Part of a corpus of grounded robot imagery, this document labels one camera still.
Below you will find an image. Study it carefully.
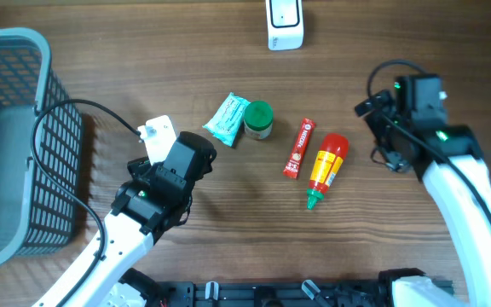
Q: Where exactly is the red sauce bottle green cap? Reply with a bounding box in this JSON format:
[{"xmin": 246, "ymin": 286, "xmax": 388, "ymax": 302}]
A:
[{"xmin": 307, "ymin": 133, "xmax": 349, "ymax": 210}]

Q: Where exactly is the red Nescafe stick sachet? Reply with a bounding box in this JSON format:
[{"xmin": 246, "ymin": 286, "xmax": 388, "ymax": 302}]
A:
[{"xmin": 283, "ymin": 118, "xmax": 316, "ymax": 179}]

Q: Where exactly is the green lid jar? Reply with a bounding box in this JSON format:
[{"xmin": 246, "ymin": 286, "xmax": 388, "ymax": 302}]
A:
[{"xmin": 243, "ymin": 101, "xmax": 274, "ymax": 140}]

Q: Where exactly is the teal tissue pack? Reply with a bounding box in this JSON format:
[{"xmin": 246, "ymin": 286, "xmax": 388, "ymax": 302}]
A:
[{"xmin": 203, "ymin": 93, "xmax": 251, "ymax": 147}]

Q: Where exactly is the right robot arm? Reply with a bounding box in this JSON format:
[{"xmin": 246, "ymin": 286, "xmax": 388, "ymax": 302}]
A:
[{"xmin": 355, "ymin": 73, "xmax": 491, "ymax": 306}]

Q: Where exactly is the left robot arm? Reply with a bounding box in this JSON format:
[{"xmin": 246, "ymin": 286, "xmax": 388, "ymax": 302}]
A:
[{"xmin": 37, "ymin": 132, "xmax": 217, "ymax": 306}]

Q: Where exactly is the white barcode scanner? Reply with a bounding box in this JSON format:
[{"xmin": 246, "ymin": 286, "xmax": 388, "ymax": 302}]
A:
[{"xmin": 265, "ymin": 0, "xmax": 304, "ymax": 51}]

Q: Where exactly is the grey plastic mesh basket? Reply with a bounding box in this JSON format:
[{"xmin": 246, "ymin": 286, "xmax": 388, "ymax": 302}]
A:
[{"xmin": 0, "ymin": 28, "xmax": 84, "ymax": 265}]

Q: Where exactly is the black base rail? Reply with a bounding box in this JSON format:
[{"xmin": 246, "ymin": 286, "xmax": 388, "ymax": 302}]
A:
[{"xmin": 117, "ymin": 267, "xmax": 457, "ymax": 307}]

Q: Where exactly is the left black cable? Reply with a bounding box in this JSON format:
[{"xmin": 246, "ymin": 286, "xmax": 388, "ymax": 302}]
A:
[{"xmin": 30, "ymin": 98, "xmax": 144, "ymax": 307}]

